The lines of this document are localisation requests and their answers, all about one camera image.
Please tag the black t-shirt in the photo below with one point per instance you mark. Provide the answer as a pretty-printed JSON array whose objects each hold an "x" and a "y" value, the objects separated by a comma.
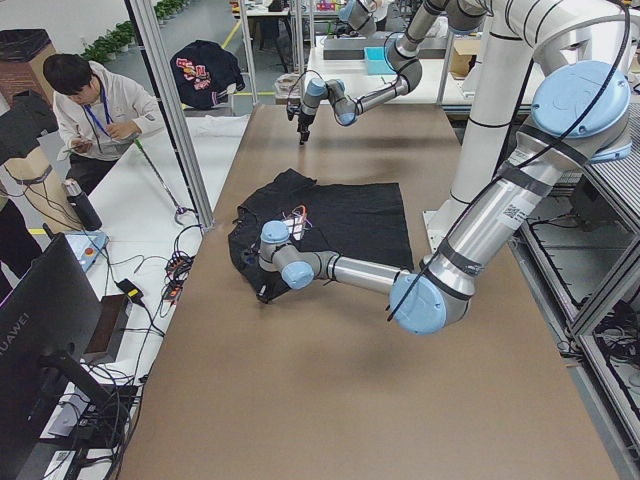
[{"x": 365, "y": 222}]

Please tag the aluminium frame post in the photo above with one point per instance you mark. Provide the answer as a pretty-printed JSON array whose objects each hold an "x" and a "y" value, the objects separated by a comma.
[{"x": 146, "y": 29}]

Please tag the dark varsity jacket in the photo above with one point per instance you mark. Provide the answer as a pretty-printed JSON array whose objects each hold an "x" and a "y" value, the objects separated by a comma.
[{"x": 203, "y": 71}]

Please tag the black Huawei monitor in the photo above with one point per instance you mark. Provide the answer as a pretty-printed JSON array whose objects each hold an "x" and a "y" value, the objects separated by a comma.
[{"x": 47, "y": 322}]

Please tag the black power adapter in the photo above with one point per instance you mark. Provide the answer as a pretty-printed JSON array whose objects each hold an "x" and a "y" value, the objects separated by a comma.
[{"x": 131, "y": 290}]

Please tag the grabber stick tool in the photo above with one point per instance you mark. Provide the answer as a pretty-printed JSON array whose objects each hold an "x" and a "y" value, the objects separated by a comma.
[{"x": 180, "y": 210}]

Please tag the dark wooden box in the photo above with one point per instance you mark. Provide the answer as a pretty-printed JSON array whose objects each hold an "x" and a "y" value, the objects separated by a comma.
[{"x": 109, "y": 332}]

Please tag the blue teach pendant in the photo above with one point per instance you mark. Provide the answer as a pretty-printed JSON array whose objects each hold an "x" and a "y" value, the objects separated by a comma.
[{"x": 87, "y": 246}]

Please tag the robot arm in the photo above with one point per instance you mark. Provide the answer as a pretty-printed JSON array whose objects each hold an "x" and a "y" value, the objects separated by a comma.
[
  {"x": 579, "y": 113},
  {"x": 400, "y": 54}
]

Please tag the blue plastic tray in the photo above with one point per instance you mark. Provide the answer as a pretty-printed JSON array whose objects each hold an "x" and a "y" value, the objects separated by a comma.
[{"x": 376, "y": 63}]

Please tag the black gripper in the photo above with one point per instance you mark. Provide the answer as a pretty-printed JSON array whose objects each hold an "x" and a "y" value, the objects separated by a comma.
[
  {"x": 303, "y": 121},
  {"x": 251, "y": 256}
]

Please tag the seated person white hoodie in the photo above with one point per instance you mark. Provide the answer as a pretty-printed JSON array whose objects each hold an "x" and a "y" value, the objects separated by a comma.
[{"x": 99, "y": 114}]

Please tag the black water bottle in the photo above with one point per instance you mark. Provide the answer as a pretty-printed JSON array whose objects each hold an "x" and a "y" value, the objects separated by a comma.
[{"x": 82, "y": 206}]

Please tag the brown cardboard bin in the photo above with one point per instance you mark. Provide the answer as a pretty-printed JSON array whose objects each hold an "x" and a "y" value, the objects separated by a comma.
[{"x": 23, "y": 52}]

